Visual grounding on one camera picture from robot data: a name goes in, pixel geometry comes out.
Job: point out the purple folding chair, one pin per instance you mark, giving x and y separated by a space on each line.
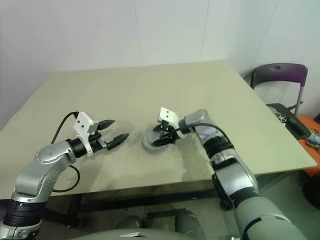
280 72

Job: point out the silver spoked wheel part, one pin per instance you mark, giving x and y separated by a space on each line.
281 117

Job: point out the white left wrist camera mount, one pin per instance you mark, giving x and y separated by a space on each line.
82 122

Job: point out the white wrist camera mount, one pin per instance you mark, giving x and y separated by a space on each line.
82 122
168 115

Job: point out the black chair seat pad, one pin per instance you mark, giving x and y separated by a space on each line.
292 111

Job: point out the gray rounded shape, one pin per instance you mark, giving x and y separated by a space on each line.
190 222
130 221

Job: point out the dark round base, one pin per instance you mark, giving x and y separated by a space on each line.
312 190

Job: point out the black table frame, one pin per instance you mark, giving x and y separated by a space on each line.
150 197

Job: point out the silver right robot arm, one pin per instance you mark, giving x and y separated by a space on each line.
240 175

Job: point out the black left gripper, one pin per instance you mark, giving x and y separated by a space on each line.
98 142

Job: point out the teal gray small object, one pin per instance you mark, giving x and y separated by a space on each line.
313 138

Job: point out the gray stator housing copper windings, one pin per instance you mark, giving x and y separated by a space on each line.
152 150

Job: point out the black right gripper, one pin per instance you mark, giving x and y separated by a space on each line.
168 133

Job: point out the black oblong tool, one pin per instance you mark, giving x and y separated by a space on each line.
296 125

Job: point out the gray curved robot torso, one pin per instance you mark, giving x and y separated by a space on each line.
162 233

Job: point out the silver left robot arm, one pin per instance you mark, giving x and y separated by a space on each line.
47 155

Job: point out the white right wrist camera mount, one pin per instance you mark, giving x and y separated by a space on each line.
168 115

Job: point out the small white tab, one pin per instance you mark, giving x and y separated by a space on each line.
130 234

